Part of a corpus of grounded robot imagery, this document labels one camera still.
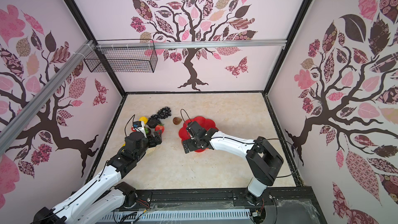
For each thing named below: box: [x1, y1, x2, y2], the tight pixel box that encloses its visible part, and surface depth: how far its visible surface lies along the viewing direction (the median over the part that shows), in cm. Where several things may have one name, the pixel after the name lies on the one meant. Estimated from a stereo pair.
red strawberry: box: [154, 123, 165, 134], surface depth 99 cm
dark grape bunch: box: [147, 106, 172, 122], surface depth 105 cm
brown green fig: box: [172, 117, 183, 125], surface depth 102 cm
